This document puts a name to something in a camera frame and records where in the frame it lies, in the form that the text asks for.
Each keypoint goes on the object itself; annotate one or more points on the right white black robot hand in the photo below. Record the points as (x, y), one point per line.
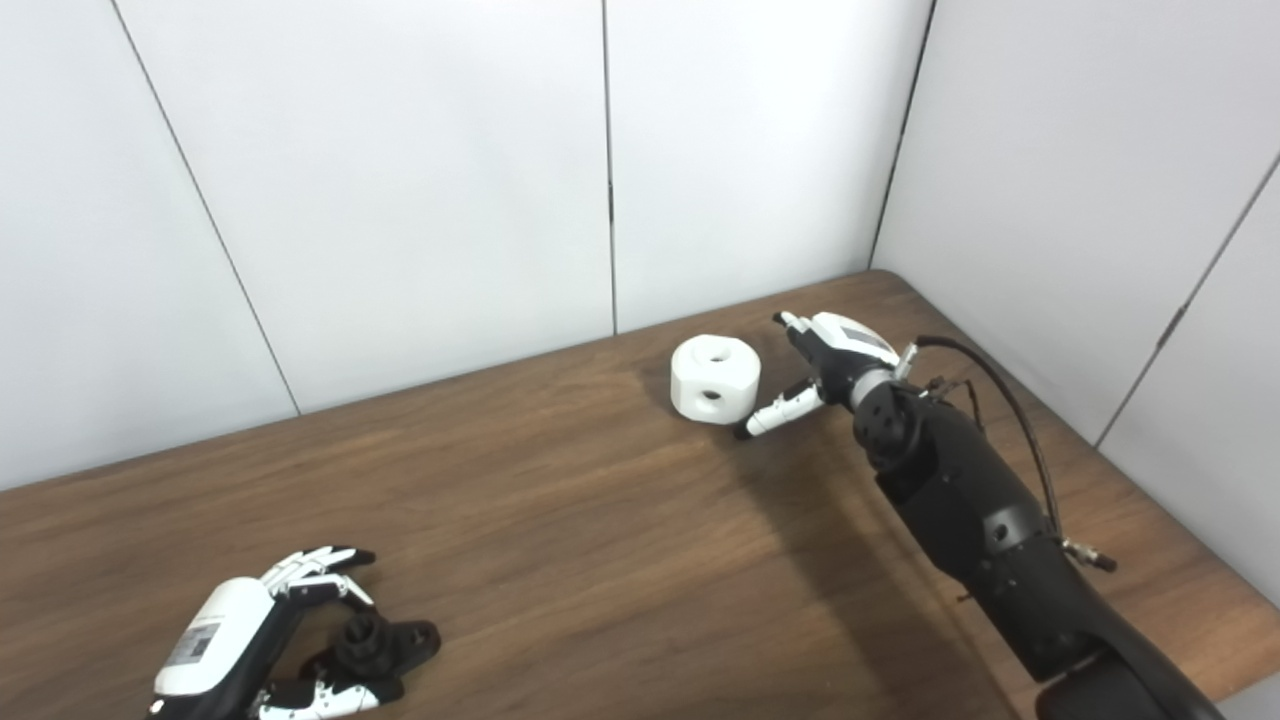
(845, 355)

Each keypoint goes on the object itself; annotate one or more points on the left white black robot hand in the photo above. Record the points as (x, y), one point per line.
(215, 640)

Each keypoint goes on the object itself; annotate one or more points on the round white piece with holes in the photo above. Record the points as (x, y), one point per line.
(715, 385)

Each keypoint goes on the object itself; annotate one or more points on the black flanged holder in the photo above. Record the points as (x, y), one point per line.
(375, 645)

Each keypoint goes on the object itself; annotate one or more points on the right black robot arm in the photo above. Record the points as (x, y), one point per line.
(980, 520)

